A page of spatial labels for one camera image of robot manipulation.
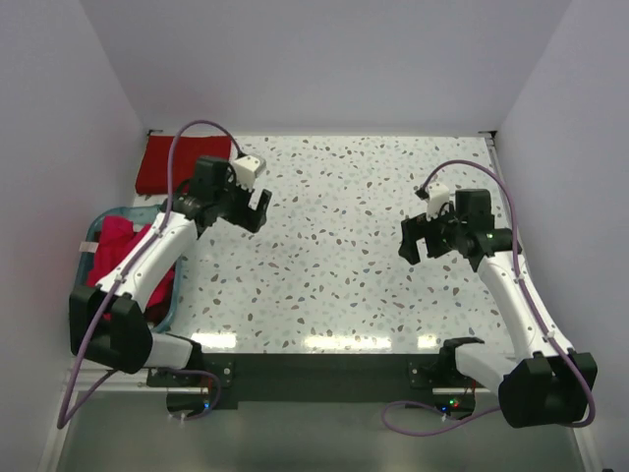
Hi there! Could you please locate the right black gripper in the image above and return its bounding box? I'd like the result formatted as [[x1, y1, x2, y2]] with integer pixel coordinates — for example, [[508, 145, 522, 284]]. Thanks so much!
[[398, 202, 466, 266]]

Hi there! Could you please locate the bright pink-red t-shirt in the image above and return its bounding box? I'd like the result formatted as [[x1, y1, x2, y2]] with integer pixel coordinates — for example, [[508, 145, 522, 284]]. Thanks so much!
[[86, 215, 176, 327]]

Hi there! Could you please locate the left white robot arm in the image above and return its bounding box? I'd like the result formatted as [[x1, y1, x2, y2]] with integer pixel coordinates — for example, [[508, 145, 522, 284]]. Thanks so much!
[[69, 155, 271, 385]]

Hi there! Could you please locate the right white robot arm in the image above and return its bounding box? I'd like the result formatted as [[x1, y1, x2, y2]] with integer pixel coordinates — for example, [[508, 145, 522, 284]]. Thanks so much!
[[398, 184, 598, 428]]

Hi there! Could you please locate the folded dark red t-shirt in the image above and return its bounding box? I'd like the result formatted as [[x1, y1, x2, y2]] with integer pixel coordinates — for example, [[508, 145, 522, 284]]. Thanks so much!
[[135, 136, 232, 196]]

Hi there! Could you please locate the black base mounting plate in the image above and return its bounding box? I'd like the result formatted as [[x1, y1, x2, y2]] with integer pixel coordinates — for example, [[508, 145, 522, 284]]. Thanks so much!
[[146, 353, 482, 418]]

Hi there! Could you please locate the teal plastic basket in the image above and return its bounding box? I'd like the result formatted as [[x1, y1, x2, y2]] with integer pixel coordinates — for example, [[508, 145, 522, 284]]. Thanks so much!
[[75, 205, 183, 333]]

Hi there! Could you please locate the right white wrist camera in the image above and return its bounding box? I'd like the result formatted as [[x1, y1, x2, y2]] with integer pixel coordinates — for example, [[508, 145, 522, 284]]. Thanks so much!
[[416, 183, 450, 221]]

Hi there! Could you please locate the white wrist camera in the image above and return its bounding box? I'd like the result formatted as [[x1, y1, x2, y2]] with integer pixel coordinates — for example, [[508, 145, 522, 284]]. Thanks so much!
[[416, 183, 450, 221], [231, 154, 266, 192]]

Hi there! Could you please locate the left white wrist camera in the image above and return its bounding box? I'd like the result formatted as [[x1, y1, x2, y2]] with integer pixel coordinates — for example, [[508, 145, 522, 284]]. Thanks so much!
[[231, 154, 266, 192]]

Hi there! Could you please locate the aluminium frame rail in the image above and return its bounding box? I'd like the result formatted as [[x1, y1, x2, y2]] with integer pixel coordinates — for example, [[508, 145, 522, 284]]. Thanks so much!
[[74, 359, 147, 393]]

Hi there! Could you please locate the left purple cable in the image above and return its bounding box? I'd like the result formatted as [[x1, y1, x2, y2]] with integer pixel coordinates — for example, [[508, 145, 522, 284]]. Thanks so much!
[[56, 120, 247, 430]]

